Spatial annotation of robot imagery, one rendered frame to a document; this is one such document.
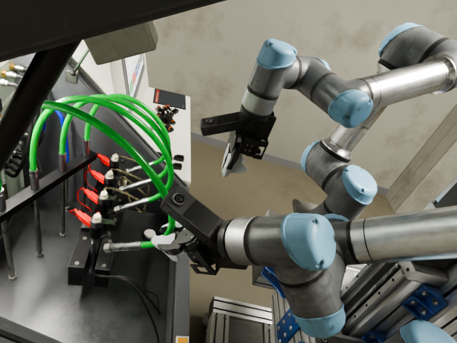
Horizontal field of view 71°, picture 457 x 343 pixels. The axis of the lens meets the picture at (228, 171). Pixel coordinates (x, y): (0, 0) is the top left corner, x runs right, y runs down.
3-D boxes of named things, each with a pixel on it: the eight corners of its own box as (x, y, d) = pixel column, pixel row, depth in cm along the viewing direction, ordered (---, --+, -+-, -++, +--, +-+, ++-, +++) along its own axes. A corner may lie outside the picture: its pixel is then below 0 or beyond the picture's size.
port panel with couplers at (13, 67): (13, 172, 86) (0, 62, 68) (-1, 170, 85) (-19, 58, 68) (32, 145, 96) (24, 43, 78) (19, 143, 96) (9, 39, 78)
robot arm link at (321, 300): (356, 290, 53) (335, 235, 51) (344, 348, 45) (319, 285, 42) (311, 289, 58) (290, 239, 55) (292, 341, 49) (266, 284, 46)
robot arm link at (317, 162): (317, 194, 103) (447, 31, 79) (290, 165, 112) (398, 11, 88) (336, 194, 111) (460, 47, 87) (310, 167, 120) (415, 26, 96)
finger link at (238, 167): (241, 186, 86) (254, 159, 80) (220, 183, 84) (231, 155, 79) (240, 179, 88) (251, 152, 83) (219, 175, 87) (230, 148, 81)
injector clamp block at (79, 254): (106, 301, 89) (110, 269, 80) (67, 299, 87) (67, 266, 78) (124, 213, 115) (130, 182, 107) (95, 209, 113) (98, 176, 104)
